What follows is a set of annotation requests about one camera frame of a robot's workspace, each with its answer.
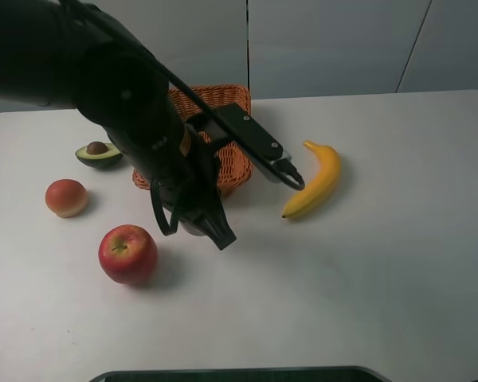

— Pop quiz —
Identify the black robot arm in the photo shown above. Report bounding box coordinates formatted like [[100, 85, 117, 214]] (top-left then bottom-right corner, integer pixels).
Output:
[[0, 1, 236, 249]]

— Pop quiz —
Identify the black cable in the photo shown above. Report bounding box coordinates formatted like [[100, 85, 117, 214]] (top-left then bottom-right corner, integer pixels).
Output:
[[57, 0, 306, 237]]

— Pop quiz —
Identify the round bread bun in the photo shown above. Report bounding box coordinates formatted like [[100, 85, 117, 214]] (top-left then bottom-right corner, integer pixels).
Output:
[[45, 179, 88, 218]]

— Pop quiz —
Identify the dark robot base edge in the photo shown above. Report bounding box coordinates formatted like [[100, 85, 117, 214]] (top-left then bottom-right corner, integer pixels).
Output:
[[93, 366, 388, 382]]

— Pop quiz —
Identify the yellow banana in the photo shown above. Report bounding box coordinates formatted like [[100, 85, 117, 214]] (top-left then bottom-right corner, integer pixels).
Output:
[[282, 140, 341, 220]]

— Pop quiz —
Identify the orange wicker basket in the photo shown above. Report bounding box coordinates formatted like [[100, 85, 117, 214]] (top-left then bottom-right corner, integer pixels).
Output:
[[132, 84, 255, 200]]

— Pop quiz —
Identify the halved avocado with pit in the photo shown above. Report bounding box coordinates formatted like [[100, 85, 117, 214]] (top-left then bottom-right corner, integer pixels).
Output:
[[75, 141, 123, 170]]

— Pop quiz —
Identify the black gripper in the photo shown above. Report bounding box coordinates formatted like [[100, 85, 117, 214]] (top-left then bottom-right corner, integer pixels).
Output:
[[133, 123, 237, 250]]

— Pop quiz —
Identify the red apple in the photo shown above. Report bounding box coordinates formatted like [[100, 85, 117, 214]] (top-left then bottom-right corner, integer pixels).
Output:
[[98, 224, 158, 287]]

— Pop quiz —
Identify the transparent grey plastic cup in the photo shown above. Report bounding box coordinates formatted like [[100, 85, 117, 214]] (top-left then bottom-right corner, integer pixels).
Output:
[[179, 220, 206, 236]]

